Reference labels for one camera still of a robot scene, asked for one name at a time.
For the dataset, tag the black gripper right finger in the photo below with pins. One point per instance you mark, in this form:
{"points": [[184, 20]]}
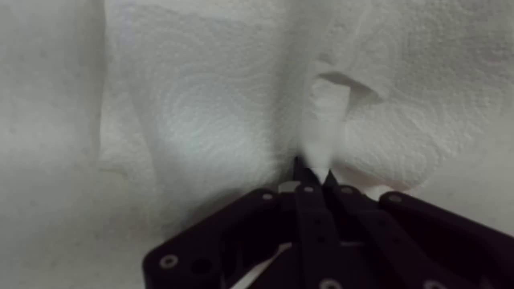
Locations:
{"points": [[418, 241]]}

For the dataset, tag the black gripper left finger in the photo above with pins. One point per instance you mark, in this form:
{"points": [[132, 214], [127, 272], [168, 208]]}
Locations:
{"points": [[299, 235]]}

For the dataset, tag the white cloth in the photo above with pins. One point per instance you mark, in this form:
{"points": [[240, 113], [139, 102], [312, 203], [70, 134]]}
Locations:
{"points": [[225, 97]]}

